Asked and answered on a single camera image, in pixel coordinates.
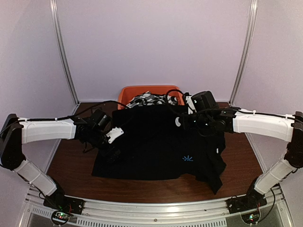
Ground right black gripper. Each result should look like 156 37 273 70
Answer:
179 112 212 131

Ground round picture brooch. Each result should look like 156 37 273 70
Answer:
175 117 181 127

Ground black t-shirt blue logo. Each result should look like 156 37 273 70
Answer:
92 105 226 193

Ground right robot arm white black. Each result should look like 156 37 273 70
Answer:
182 91 303 209

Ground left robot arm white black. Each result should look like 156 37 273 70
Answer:
0 109 124 210

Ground black brooch display tray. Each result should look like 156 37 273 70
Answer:
91 107 103 115

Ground orange plastic bin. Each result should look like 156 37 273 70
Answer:
118 85 184 110

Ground black white checkered shirt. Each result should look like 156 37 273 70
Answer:
126 91 178 108

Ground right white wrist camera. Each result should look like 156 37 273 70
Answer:
185 96 196 114

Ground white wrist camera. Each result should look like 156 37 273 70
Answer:
185 96 196 114
106 127 124 144

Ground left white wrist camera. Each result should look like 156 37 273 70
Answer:
106 127 124 144

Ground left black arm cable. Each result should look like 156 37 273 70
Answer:
18 100 133 123

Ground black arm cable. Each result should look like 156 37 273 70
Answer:
165 89 187 116
18 100 133 123

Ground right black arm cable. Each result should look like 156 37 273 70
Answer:
165 89 187 116

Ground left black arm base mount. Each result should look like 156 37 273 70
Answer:
43 194 84 215

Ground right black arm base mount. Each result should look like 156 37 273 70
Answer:
226 195 267 214

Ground aluminium front rail frame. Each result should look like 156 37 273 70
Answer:
18 182 295 227

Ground right aluminium corner post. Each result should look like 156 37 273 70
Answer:
229 0 258 105

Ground aluminium corner post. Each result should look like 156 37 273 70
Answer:
50 0 80 105
229 0 258 105

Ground left aluminium corner post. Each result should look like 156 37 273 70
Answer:
50 0 80 105

